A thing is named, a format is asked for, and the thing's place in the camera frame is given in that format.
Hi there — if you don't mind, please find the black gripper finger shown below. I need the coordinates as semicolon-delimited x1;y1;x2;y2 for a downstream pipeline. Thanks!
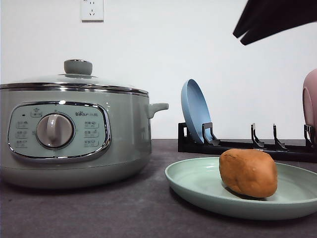
240;0;317;46
233;0;283;38

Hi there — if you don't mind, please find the brown potato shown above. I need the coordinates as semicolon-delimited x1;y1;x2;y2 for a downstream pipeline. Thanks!
219;148;278;198

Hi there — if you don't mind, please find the green plate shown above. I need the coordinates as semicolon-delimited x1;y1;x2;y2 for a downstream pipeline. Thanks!
165;157;317;221

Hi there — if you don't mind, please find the glass steamer lid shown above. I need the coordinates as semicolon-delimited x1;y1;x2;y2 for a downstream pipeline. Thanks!
0;59;150;96

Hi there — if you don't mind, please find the pink plate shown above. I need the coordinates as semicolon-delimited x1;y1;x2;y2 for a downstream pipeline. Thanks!
302;68;317;127

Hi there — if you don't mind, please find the blue plate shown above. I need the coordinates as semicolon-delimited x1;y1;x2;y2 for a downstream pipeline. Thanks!
181;79;212;143

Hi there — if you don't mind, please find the black plate rack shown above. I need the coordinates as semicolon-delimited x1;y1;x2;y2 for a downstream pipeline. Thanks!
178;122;317;162

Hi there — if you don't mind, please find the green electric steamer pot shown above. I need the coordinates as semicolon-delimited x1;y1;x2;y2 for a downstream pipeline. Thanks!
0;82;169;189

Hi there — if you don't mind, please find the white wall socket left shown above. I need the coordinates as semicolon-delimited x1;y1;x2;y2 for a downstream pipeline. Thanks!
81;0;104;23

